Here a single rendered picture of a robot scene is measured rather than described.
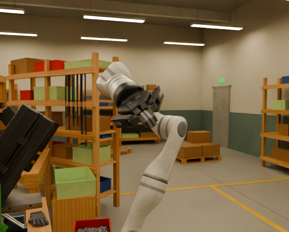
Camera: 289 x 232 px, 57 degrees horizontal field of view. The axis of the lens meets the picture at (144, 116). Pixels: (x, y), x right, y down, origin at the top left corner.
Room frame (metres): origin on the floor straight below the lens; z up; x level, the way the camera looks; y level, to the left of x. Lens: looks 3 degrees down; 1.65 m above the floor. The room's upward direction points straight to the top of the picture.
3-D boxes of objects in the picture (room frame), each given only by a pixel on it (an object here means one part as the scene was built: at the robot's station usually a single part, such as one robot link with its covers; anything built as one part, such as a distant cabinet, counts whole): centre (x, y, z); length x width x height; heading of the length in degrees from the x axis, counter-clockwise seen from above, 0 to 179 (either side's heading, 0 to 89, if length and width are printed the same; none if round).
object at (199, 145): (7.40, -1.39, 0.37); 1.20 x 0.80 x 0.74; 113
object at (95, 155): (4.52, 1.49, 1.19); 2.30 x 0.55 x 2.39; 56
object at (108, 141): (8.09, 1.07, 0.22); 1.20 x 0.80 x 0.44; 145
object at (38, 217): (1.62, 0.67, 0.91); 0.20 x 0.11 x 0.03; 31
